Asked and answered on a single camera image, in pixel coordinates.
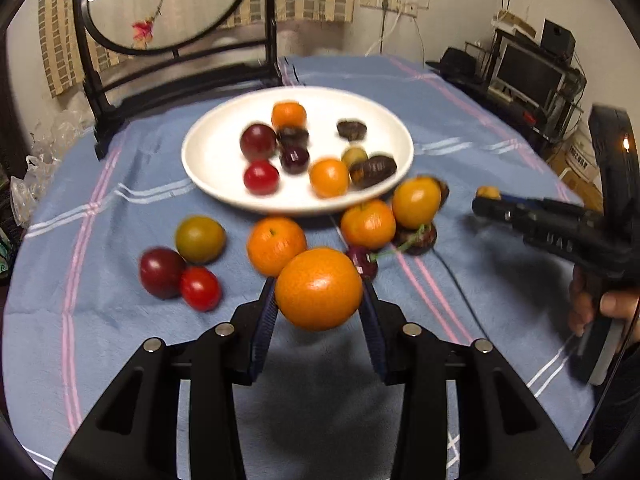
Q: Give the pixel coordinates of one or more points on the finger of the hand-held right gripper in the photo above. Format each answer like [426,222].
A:
[522,201]
[492,208]

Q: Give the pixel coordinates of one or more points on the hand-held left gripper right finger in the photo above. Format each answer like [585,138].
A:
[374,322]

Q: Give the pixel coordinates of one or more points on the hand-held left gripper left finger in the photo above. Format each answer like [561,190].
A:
[265,322]

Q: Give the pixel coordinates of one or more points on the yellow longan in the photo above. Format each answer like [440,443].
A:
[488,192]

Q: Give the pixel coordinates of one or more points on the large orange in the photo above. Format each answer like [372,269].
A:
[318,287]

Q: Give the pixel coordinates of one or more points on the red cherry tomato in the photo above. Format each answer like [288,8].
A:
[261,177]
[200,288]

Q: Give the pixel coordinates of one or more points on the small yellow-green fruit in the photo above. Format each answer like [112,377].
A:
[354,155]

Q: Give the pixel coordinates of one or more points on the small smooth orange tomato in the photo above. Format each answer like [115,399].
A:
[328,177]

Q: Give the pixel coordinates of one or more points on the dark cherry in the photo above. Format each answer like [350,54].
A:
[362,261]
[294,158]
[292,136]

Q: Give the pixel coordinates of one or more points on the white oval plate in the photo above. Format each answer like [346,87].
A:
[220,160]

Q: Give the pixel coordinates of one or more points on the dark red plum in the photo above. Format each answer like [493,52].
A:
[160,272]
[258,141]

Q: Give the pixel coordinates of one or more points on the small tangerine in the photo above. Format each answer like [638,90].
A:
[276,245]
[368,224]
[288,115]

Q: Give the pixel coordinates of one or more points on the person's right hand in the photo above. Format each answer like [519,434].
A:
[580,305]

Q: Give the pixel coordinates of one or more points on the white bucket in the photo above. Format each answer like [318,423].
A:
[580,155]

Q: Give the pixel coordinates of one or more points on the yellow-orange oval tomato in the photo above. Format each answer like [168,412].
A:
[416,202]

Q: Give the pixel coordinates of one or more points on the black shelf with monitor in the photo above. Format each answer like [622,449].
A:
[545,105]

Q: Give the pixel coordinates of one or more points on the green-orange tomato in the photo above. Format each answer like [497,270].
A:
[200,239]

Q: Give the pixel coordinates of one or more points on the computer monitor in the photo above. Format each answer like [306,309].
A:
[530,75]

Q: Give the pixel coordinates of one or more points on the blue striped tablecloth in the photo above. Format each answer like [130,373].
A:
[125,360]

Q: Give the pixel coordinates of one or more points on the black hat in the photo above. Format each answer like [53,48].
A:
[457,62]

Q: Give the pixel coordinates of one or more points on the black speaker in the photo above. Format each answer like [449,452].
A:
[557,39]

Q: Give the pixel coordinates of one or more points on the clear plastic bags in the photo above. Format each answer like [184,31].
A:
[42,160]

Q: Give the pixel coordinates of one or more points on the white wall power strip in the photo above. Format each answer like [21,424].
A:
[407,8]

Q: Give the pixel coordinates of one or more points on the white wall socket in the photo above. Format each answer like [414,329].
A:
[370,0]

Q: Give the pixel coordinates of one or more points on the round embroidered screen black frame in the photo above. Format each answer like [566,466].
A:
[165,10]

